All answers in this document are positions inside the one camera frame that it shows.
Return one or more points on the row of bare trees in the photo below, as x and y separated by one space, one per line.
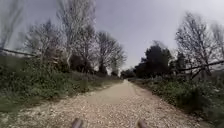
80 40

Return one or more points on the pale gravel dirt path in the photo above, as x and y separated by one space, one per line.
113 106

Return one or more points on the dark trees and bushes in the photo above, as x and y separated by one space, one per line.
156 61

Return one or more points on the robot's own part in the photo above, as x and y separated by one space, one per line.
77 124
142 124

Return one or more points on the grassy weedy verge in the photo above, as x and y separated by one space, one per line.
36 83
190 95

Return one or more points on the wooden rail fence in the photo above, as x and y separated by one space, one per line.
200 66
16 52

